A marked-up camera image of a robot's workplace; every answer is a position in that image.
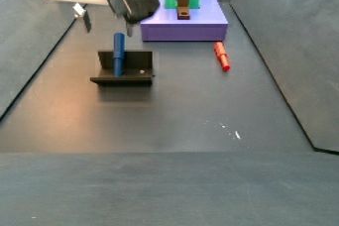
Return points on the red cylindrical peg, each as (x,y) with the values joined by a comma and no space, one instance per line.
(221,56)

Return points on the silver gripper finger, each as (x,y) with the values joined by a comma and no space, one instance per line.
(81,15)

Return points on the purple base block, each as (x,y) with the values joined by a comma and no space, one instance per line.
(205,27)

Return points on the black angle fixture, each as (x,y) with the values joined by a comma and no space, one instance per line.
(136,69)

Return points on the blue cylindrical peg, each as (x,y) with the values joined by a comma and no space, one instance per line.
(117,56)

